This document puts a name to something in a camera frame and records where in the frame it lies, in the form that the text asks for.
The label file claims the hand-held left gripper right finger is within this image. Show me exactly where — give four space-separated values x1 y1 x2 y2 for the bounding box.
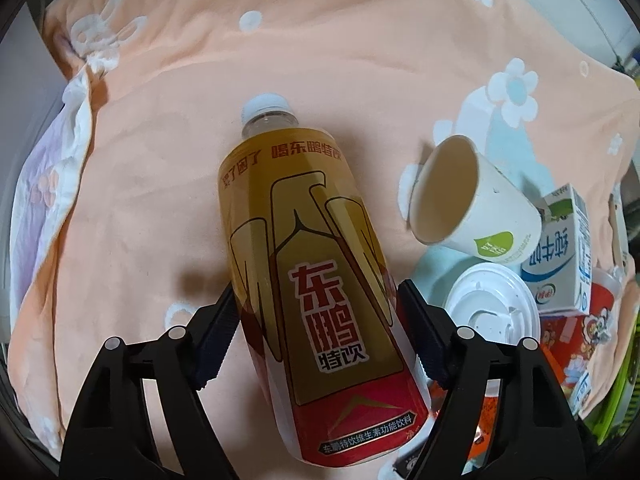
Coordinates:
395 279 598 480

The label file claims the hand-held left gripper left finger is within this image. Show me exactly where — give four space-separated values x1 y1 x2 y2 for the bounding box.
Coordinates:
59 280 252 480

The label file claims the yellow drink bottle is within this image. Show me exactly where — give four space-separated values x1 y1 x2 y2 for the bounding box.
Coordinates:
218 92 432 478

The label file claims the white paper cup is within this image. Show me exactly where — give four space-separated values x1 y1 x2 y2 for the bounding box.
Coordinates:
407 134 543 266

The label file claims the white blue milk carton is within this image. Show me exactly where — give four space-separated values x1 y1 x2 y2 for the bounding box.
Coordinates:
520 183 593 317

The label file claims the white plastic cup lid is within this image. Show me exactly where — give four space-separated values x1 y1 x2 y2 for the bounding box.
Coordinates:
442 262 542 356

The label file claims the orange snack packet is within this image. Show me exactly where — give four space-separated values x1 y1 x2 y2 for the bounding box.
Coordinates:
427 379 503 466

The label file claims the red printed paper cup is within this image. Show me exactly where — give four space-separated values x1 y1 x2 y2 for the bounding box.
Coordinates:
539 267 624 418

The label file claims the orange floral blanket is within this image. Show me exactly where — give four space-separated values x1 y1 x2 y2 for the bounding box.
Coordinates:
10 0 640 461

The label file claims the green plastic object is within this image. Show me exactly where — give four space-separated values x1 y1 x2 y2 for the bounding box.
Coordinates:
585 305 640 451

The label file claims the white lilac cloth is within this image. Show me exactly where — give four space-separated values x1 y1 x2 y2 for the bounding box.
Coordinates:
10 67 96 311

